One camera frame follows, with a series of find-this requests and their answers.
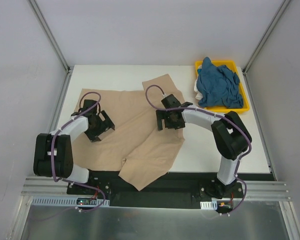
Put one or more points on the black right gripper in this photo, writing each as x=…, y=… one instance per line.
x=165, y=120

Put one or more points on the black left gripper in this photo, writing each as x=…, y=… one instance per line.
x=103, y=124

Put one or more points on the beige t shirt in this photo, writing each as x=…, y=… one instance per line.
x=136, y=148

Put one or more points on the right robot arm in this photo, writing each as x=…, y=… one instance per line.
x=232, y=139

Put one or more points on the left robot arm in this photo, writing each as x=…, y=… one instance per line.
x=53, y=155

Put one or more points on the white cloth in bin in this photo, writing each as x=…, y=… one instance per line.
x=198, y=80

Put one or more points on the blue t shirt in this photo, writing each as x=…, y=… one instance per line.
x=220, y=87

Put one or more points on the yellow plastic bin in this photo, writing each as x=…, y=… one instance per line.
x=232, y=66

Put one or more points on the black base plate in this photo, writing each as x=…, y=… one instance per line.
x=174, y=190

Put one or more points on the left white cable duct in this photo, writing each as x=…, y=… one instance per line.
x=69, y=202

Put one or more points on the white cable duct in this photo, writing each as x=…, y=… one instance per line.
x=208, y=205
x=69, y=202

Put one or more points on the right white cable duct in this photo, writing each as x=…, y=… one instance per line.
x=208, y=205

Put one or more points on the aluminium front rail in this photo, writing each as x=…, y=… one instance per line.
x=261, y=187

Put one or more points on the left aluminium frame post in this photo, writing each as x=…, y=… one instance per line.
x=49, y=34

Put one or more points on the aluminium frame post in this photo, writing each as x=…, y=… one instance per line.
x=267, y=34
x=49, y=34

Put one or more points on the right aluminium frame post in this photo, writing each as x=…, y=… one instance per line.
x=267, y=34

